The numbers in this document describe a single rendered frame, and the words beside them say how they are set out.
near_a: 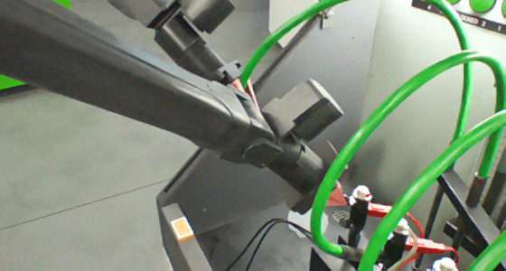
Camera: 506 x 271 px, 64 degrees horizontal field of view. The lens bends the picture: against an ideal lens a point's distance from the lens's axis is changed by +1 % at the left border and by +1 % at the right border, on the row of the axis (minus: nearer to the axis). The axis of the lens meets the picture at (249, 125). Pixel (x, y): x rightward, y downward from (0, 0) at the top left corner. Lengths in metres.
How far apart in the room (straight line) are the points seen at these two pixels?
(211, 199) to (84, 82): 0.66
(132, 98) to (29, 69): 0.08
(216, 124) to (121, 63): 0.12
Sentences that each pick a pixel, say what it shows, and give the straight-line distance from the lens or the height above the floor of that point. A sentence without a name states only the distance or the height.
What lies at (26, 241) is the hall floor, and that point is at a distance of 2.39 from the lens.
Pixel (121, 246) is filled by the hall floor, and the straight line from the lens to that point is 2.18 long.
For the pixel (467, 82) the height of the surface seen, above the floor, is 1.28.
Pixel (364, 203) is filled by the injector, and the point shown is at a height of 1.11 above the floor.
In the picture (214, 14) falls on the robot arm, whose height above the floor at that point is 1.38.
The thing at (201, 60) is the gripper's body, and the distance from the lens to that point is 0.61.
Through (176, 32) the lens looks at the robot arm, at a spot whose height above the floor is 1.36.
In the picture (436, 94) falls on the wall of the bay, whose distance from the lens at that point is 0.90.
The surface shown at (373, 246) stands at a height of 1.24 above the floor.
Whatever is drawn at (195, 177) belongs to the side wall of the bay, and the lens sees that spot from 0.89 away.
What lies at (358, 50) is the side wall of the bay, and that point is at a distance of 0.97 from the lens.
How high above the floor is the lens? 1.55
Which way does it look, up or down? 31 degrees down
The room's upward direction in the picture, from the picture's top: straight up
